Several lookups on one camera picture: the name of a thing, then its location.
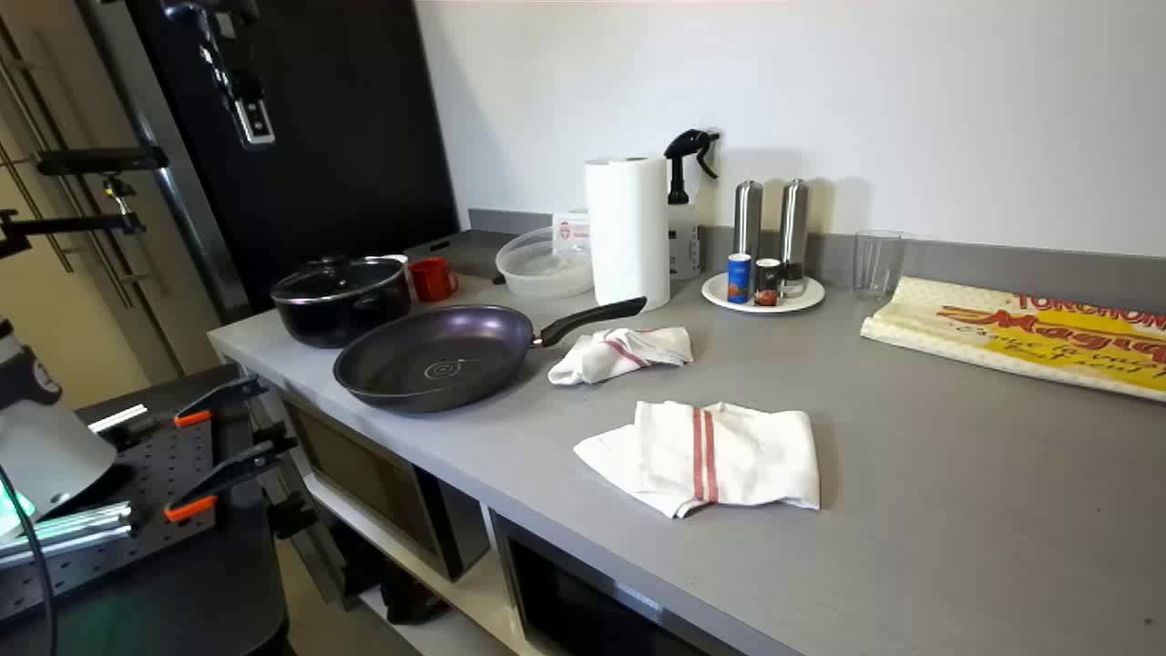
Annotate red mug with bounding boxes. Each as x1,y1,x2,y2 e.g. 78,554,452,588
408,254,463,307

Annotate yellow red printed bag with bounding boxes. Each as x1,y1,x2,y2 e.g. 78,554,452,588
858,272,1166,404

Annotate folded white red-striped towel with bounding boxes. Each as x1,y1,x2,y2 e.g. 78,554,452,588
572,397,829,522

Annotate small white plate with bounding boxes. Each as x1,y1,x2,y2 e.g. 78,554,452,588
701,271,831,320

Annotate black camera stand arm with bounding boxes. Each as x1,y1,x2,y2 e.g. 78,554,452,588
0,142,173,263

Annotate dark built-in appliance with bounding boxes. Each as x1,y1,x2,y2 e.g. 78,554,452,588
489,507,742,656

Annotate steel spice grinder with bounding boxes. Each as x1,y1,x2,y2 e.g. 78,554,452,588
729,179,764,263
775,176,812,272

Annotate built-in microwave oven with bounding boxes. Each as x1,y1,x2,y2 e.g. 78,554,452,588
282,390,492,582

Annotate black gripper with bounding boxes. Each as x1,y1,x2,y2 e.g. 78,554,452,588
193,0,282,149

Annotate clear plastic container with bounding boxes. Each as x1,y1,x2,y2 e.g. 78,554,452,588
492,221,598,302

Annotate black clamp with orange handle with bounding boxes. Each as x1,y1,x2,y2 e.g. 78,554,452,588
173,371,269,430
159,419,303,527

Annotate white paper towel roll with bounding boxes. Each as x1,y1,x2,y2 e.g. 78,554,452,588
583,153,674,317

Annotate black frying pan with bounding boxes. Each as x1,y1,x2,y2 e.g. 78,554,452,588
327,290,654,414

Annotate white metal mounting rails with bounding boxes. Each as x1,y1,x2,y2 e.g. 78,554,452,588
0,500,140,565

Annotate white red-striped towel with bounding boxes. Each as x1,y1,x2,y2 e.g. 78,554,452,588
543,324,695,390
572,397,829,522

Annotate white red labelled packet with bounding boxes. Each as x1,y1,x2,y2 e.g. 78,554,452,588
549,209,594,258

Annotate blue spice jar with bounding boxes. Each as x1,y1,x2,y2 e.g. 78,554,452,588
724,252,757,307

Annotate small dark jar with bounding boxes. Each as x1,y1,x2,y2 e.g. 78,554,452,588
752,254,787,308

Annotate black perforated robot table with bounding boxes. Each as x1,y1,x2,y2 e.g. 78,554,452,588
0,359,295,656

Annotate spray bottle with black trigger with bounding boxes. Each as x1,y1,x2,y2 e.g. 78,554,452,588
660,128,722,285

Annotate black cable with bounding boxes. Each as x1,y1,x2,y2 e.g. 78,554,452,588
0,467,63,656

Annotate black pot with glass lid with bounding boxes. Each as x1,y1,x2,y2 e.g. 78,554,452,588
265,252,418,351

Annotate clear drinking glass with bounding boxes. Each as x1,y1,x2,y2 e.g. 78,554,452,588
853,228,908,307

